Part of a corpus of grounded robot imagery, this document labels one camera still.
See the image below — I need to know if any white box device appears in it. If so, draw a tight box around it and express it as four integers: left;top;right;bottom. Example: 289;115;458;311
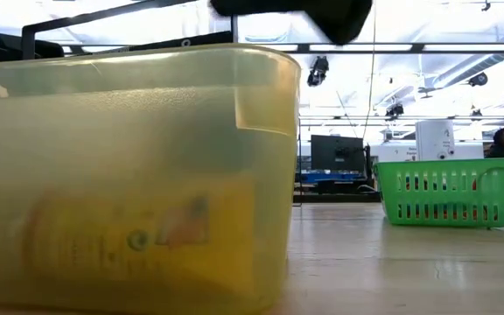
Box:
369;119;485;163

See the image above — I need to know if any bright green plastic basket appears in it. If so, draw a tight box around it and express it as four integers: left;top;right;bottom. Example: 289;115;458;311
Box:
373;157;504;229

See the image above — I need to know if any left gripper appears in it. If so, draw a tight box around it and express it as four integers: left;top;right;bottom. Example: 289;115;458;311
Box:
210;0;374;46

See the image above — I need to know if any black ceiling spotlight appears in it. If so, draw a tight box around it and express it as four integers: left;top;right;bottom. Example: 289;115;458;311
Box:
385;103;405;119
306;55;330;88

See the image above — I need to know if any yellow translucent plastic bin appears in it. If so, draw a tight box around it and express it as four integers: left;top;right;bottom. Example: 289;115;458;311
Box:
0;42;302;315

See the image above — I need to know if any yellow box with barcode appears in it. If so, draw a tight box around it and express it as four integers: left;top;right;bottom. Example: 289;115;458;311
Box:
17;172;260;303

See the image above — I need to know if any black round ceiling fixture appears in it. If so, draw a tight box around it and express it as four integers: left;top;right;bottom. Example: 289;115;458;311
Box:
467;71;490;88

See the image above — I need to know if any blue table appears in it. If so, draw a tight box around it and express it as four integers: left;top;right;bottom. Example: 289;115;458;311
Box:
297;171;367;185

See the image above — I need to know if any black monitor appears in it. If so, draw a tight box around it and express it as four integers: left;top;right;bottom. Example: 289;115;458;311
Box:
311;134;366;172

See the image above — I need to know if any wooden shelf with black frame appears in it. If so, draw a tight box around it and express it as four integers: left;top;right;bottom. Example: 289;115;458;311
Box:
21;0;240;61

